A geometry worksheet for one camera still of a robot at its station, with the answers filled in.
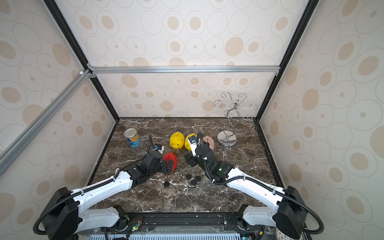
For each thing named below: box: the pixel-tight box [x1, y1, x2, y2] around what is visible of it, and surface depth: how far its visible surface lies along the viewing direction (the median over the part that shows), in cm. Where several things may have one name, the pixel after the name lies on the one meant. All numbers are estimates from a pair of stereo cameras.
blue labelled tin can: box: [124, 128, 142, 148], surface depth 99 cm
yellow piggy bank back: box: [169, 131, 185, 150], surface depth 99 cm
